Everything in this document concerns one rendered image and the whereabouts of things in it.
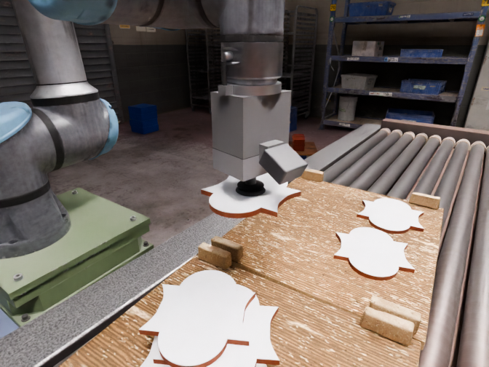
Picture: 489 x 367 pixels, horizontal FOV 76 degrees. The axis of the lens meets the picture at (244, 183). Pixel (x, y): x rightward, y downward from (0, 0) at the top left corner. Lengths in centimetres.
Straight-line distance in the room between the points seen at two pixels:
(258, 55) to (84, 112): 39
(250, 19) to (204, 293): 33
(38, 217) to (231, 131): 39
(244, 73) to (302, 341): 33
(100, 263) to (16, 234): 14
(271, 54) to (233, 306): 30
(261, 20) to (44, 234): 49
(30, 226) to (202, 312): 35
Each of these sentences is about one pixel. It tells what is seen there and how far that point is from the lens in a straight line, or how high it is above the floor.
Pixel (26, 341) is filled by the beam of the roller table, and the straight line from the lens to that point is 54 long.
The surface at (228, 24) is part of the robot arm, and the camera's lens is 38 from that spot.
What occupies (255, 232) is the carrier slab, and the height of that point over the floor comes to 94.
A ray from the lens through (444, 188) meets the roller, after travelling 98.
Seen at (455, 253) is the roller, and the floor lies 92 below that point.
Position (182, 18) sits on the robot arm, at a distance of 43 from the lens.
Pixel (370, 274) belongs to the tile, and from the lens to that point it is 54.
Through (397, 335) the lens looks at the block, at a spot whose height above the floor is 95.
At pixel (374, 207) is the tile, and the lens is 74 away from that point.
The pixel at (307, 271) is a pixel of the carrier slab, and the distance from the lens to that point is 54.
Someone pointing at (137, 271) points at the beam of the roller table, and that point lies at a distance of 59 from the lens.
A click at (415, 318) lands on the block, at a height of 96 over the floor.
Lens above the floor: 127
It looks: 24 degrees down
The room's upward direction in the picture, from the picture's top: straight up
